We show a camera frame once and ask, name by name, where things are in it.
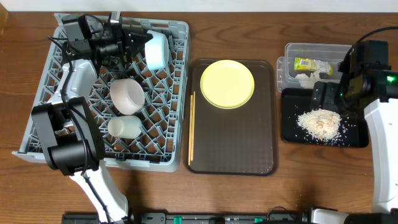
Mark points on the yellow plate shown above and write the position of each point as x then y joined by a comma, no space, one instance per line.
227,84

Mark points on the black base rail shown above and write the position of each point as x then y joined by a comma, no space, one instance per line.
275,215

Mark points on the clear plastic bin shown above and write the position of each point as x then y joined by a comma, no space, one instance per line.
331,53

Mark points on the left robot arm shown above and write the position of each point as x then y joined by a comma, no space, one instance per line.
68,133

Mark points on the grey plastic dish rack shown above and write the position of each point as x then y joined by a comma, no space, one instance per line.
158,146

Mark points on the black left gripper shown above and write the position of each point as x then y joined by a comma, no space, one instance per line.
126,43

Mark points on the black waste tray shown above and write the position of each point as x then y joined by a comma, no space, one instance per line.
352,132

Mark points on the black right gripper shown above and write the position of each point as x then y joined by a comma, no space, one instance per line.
329,96

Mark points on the rice food waste pile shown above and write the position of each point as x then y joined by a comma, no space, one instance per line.
325,127

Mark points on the light blue bowl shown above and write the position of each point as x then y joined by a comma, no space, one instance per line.
156,51

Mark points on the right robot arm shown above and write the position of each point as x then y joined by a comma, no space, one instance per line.
374,93

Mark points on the green snack wrapper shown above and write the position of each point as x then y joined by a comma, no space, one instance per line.
306,64

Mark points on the white cup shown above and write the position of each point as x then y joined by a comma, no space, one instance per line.
127,127

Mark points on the white tissue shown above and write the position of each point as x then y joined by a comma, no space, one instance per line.
307,82

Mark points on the brown serving tray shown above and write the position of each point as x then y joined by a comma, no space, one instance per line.
240,141

